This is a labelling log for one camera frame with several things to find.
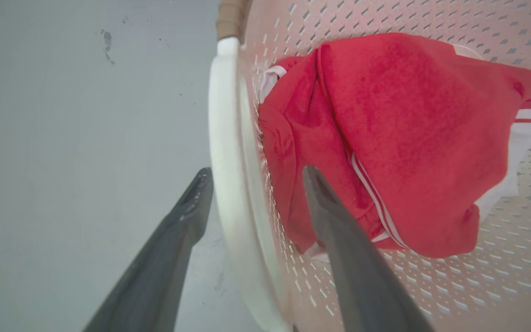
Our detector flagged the red garment with white stripes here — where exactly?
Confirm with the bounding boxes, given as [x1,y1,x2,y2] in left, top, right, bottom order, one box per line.
[258,32,531,259]

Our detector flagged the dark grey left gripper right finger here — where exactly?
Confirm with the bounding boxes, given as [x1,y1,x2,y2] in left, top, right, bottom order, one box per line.
[302,166,435,332]

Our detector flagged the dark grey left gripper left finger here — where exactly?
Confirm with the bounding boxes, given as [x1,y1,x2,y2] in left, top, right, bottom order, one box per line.
[83,167,214,332]

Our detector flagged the white perforated plastic laundry basket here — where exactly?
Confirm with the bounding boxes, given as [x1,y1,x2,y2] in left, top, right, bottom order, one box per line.
[208,0,531,332]

